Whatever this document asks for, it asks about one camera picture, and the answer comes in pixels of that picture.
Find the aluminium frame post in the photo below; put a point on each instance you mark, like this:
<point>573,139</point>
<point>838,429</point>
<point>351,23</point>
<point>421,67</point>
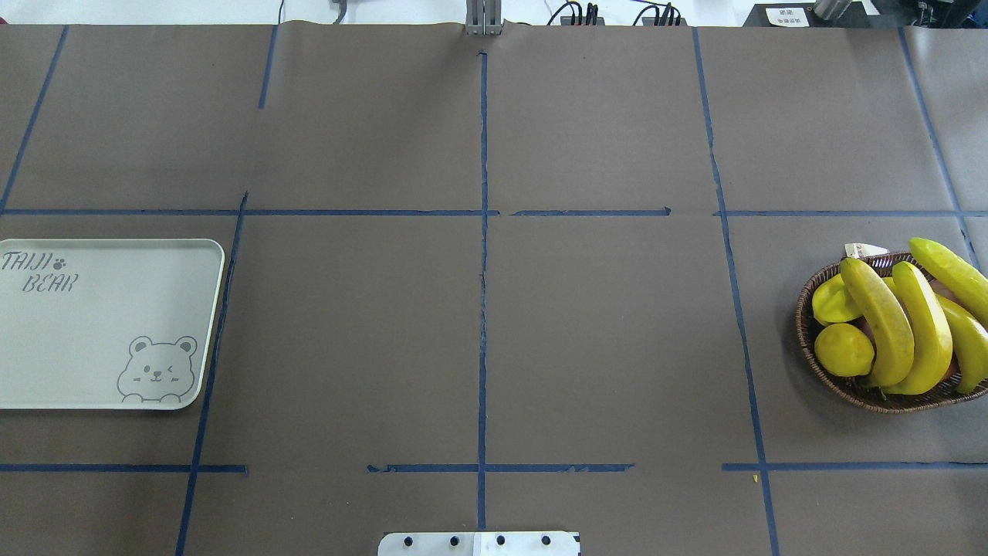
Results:
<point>484,17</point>

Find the brown wicker basket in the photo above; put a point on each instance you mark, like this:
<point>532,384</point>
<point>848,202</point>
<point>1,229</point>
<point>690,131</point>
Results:
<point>856,390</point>

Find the yellow mango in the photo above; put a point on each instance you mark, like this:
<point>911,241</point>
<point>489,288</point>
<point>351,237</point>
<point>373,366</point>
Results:
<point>831,303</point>

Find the paper basket tag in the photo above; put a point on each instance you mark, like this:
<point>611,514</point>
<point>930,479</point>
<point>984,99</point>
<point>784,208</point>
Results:
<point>862,250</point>

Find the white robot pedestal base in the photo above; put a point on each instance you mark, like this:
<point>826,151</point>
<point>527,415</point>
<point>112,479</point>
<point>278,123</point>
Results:
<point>481,543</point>

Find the yellow banana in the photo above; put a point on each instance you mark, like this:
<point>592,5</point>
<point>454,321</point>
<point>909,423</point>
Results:
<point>964,280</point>
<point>933,344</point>
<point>969,345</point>
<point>890,327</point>

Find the grey bear serving tray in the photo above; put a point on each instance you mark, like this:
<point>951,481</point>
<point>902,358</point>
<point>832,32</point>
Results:
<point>106,323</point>

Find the black label box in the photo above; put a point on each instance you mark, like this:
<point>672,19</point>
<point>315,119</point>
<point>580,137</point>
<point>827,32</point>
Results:
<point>801,15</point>

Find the yellow lemon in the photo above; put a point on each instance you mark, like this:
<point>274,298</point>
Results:
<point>844,350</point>

